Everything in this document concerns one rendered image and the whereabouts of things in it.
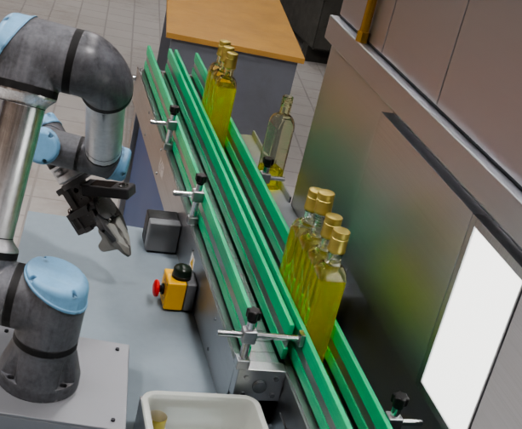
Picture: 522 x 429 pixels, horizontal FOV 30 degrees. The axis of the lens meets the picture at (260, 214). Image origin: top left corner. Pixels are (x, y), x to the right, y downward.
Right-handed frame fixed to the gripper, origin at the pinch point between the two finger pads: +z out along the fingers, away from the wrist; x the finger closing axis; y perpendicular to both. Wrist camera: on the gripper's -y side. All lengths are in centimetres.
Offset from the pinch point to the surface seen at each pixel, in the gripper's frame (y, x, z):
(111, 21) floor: 212, -473, -90
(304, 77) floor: 106, -482, 15
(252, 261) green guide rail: -23.9, -2.4, 15.3
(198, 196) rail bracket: -12.5, -18.6, -1.1
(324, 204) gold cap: -51, 12, 8
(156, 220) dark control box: 4.0, -24.0, -0.1
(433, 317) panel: -66, 31, 31
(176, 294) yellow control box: -4.9, 0.6, 13.8
